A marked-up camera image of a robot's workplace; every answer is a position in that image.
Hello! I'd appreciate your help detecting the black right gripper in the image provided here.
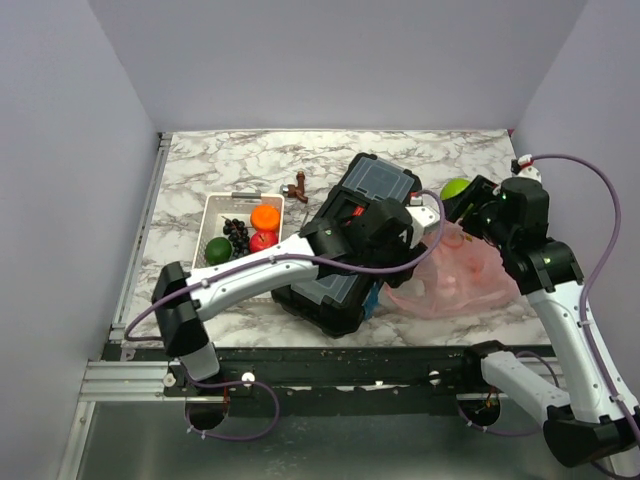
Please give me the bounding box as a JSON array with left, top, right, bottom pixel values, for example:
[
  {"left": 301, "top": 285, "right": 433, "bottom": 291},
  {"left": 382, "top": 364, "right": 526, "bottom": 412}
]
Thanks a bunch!
[{"left": 443, "top": 173, "right": 514, "bottom": 251}]

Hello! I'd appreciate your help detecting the pink plastic bag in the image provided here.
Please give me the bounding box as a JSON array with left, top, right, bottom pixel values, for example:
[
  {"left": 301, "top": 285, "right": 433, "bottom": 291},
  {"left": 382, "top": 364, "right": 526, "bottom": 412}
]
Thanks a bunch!
[{"left": 384, "top": 223, "right": 520, "bottom": 320}]

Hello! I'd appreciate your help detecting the red fake apple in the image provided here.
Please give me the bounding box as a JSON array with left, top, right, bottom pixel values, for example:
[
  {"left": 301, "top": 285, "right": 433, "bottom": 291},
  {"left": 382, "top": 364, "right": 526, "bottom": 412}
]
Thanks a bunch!
[{"left": 249, "top": 230, "right": 278, "bottom": 253}]

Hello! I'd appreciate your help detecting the orange fake tangerine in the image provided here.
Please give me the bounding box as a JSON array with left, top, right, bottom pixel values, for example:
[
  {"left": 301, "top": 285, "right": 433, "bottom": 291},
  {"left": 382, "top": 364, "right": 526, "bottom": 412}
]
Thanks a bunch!
[{"left": 250, "top": 204, "right": 281, "bottom": 232}]

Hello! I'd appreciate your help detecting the black fake grape bunch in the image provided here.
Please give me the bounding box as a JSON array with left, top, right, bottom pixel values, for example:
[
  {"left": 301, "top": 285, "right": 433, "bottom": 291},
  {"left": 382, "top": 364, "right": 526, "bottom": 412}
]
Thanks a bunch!
[{"left": 223, "top": 218, "right": 250, "bottom": 260}]

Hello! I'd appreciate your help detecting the green fake fruit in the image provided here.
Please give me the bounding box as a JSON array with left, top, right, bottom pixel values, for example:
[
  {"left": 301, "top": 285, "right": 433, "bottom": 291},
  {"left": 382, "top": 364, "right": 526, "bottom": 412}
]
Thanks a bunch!
[{"left": 204, "top": 237, "right": 233, "bottom": 266}]

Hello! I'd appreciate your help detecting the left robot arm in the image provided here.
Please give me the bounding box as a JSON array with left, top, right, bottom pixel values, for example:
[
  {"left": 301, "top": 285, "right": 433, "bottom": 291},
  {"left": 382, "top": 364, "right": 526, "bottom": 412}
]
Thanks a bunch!
[{"left": 152, "top": 199, "right": 439, "bottom": 395}]

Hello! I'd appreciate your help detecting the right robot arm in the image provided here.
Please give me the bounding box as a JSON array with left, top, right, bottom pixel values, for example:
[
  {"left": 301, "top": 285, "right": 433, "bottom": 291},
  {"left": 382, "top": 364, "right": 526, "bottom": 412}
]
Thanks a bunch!
[{"left": 443, "top": 176, "right": 639, "bottom": 467}]

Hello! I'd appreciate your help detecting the blue foil wrapper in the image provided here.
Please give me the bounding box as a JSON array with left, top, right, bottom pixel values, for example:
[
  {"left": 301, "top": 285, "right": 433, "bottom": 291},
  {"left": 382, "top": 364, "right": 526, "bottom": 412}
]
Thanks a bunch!
[{"left": 362, "top": 282, "right": 382, "bottom": 321}]

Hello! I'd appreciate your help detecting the black plastic toolbox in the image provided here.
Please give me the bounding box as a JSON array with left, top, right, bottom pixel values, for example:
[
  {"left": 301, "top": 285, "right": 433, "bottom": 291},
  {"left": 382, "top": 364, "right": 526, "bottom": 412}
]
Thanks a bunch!
[{"left": 271, "top": 153, "right": 422, "bottom": 338}]

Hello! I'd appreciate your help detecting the white perforated plastic basket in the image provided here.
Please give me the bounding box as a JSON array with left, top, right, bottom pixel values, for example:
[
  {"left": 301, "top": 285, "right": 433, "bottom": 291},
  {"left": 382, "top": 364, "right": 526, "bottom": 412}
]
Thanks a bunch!
[{"left": 191, "top": 190, "right": 286, "bottom": 305}]

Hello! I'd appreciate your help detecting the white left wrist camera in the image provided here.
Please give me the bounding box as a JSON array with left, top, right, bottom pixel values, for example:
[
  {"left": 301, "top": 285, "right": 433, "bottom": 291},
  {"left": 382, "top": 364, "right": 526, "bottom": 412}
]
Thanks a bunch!
[{"left": 406, "top": 195, "right": 440, "bottom": 247}]

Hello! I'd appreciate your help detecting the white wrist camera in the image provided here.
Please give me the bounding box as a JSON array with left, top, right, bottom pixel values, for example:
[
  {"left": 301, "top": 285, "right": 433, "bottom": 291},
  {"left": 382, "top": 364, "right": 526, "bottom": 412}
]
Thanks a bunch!
[
  {"left": 406, "top": 195, "right": 440, "bottom": 247},
  {"left": 510, "top": 154, "right": 542, "bottom": 183}
]

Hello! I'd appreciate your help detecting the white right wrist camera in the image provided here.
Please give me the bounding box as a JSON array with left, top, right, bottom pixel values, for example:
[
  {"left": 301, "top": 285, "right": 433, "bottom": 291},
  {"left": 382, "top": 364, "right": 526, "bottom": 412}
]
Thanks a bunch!
[{"left": 510, "top": 154, "right": 542, "bottom": 183}]

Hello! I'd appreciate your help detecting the green handled screwdriver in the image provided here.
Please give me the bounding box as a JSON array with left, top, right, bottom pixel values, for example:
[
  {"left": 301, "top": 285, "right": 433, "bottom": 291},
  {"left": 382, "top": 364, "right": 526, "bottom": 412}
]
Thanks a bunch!
[{"left": 299, "top": 210, "right": 309, "bottom": 231}]

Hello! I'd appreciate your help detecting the black mounting base plate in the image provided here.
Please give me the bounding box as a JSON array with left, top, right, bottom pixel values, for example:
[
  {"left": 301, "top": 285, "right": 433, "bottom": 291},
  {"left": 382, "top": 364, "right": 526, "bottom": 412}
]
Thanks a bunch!
[{"left": 134, "top": 346, "right": 497, "bottom": 421}]

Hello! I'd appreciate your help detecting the aluminium frame rail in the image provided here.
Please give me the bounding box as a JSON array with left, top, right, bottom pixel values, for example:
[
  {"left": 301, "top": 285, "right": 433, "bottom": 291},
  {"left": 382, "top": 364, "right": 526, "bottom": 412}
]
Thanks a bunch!
[{"left": 54, "top": 132, "right": 174, "bottom": 480}]

